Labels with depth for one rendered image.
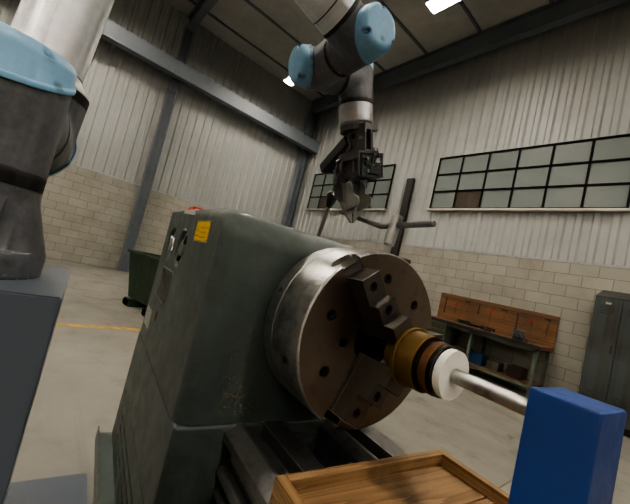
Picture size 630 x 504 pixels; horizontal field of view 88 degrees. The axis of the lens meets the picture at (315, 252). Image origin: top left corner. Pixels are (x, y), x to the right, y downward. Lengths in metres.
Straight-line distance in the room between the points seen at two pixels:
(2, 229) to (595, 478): 0.58
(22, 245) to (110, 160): 10.24
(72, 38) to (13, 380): 0.42
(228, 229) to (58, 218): 9.85
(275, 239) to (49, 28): 0.42
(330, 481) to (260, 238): 0.40
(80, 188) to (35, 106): 10.03
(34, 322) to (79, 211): 10.07
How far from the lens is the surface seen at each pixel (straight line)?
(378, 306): 0.52
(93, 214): 10.45
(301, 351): 0.52
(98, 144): 10.63
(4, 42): 0.43
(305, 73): 0.71
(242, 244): 0.61
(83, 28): 0.61
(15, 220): 0.42
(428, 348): 0.50
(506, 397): 0.47
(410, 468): 0.68
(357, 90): 0.77
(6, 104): 0.41
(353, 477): 0.59
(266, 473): 0.60
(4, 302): 0.36
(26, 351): 0.37
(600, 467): 0.44
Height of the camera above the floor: 1.17
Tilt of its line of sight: 4 degrees up
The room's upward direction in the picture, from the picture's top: 14 degrees clockwise
